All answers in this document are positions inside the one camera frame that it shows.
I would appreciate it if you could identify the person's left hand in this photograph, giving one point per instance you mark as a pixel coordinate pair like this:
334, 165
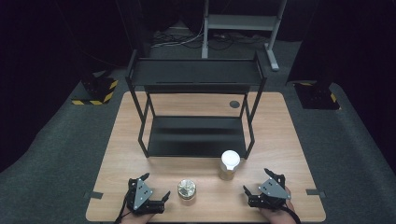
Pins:
137, 219

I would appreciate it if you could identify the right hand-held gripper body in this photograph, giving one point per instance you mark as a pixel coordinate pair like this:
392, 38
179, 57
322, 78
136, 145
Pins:
272, 190

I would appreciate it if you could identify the black yellow striped stand base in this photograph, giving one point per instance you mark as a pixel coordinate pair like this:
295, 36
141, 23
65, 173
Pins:
98, 87
316, 96

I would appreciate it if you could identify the spice jar with white lid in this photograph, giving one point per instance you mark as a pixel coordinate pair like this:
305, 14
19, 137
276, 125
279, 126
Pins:
230, 160

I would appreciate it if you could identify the grey tape strip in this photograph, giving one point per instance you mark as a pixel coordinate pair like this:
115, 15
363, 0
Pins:
93, 195
315, 192

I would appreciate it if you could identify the person's right hand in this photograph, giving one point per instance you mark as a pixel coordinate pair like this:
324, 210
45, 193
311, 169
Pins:
277, 216

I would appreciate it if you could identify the dark round table grommet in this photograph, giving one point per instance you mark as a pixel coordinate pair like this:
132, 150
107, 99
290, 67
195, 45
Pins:
234, 104

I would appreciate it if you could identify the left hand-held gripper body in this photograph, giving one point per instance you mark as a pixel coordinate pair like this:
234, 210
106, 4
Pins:
140, 194

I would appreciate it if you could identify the black metal shelf rack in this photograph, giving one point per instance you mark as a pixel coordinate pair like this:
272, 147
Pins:
196, 72

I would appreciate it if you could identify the grey metal stand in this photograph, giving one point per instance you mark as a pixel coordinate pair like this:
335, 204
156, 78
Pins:
243, 21

